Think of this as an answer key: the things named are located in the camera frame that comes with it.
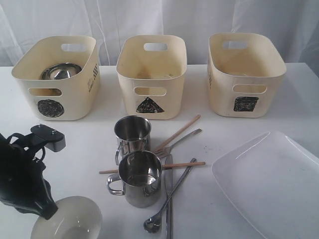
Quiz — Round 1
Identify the lower wooden chopstick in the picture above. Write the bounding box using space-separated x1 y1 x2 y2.
99 161 206 174

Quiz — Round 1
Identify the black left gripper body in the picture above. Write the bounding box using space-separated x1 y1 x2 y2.
0 133 45 207

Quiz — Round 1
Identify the stainless steel bowl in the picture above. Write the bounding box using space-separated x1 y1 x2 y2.
40 62 82 80

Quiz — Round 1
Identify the stainless steel fork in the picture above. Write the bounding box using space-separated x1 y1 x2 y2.
154 128 202 158

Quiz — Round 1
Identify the white rectangular plate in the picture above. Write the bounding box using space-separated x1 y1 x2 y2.
212 131 319 239

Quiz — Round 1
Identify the stainless steel mug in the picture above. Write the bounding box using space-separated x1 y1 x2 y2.
114 115 152 165
106 150 163 208

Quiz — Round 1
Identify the white ceramic bowl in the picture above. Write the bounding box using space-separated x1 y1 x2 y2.
30 196 103 239

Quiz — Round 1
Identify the stainless steel knife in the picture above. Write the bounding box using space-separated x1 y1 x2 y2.
164 154 173 239

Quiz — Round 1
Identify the white curtain backdrop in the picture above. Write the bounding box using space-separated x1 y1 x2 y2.
0 0 319 72

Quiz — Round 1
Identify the cream bin with square mark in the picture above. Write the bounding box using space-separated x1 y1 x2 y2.
207 33 287 118

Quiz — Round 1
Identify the cream bin with circle mark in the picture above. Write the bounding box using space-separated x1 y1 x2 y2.
11 35 100 120

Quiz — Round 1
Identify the cream bin with triangle mark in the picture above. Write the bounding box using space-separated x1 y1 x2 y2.
116 35 187 120

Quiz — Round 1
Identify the long stainless steel spoon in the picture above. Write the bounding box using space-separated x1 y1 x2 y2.
143 166 192 233

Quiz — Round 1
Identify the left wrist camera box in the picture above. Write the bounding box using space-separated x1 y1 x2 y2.
30 124 66 152

